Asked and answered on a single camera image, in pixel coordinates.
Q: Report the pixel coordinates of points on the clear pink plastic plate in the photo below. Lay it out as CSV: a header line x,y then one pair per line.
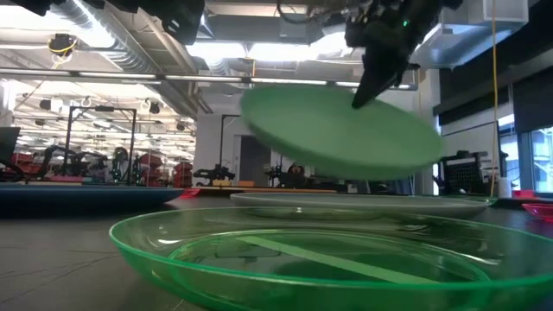
x,y
540,211
190,193

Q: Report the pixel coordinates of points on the large clear green plate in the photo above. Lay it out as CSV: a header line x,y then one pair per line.
x,y
337,259

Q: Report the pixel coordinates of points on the dark monitor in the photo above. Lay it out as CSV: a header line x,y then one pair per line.
x,y
8,142

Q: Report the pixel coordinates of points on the small clear green plate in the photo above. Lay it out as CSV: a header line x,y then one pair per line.
x,y
479,199

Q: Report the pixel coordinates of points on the black metal frame stand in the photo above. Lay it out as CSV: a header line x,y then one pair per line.
x,y
68,142

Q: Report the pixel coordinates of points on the opaque green plastic plate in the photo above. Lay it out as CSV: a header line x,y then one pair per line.
x,y
337,134

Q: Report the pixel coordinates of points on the white roll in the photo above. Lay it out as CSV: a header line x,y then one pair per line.
x,y
504,188

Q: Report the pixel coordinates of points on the grey plastic plate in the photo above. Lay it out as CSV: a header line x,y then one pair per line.
x,y
358,204

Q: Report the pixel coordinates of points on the long ceiling light bar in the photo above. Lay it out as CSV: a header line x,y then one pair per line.
x,y
116,75

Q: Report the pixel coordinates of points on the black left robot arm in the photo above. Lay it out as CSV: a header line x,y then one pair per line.
x,y
186,21

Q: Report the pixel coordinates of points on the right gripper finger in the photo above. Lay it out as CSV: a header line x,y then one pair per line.
x,y
367,86
395,73

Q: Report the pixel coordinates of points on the black perforated rack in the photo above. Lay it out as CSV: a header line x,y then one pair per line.
x,y
464,175

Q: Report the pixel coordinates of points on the small red item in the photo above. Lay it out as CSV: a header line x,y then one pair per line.
x,y
525,193

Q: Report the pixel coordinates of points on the black background robot arm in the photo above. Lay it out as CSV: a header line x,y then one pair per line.
x,y
214,174

